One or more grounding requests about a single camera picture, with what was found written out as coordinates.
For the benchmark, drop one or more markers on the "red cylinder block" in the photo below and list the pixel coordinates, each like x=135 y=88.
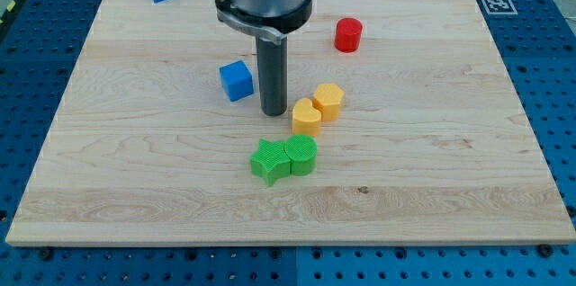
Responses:
x=348 y=34

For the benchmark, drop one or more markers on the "yellow pentagon block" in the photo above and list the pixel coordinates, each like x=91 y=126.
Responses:
x=328 y=99

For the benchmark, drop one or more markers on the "white fiducial marker tag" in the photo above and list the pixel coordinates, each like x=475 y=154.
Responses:
x=499 y=7

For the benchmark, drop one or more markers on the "light wooden board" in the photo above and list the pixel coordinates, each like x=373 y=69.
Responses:
x=432 y=146

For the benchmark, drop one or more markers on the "yellow heart block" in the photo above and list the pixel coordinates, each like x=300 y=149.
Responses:
x=306 y=119

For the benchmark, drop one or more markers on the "green star block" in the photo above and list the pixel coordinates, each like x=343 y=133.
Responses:
x=270 y=162

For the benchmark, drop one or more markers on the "green cylinder block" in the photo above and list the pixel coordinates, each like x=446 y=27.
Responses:
x=302 y=151

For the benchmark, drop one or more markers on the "blue cube block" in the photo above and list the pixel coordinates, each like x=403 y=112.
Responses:
x=236 y=80

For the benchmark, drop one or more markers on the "black flange clamp ring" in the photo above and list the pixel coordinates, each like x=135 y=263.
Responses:
x=273 y=29

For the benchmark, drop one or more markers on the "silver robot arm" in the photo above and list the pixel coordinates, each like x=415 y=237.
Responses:
x=267 y=8

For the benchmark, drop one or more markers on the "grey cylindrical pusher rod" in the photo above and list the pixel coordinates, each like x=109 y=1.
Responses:
x=271 y=63

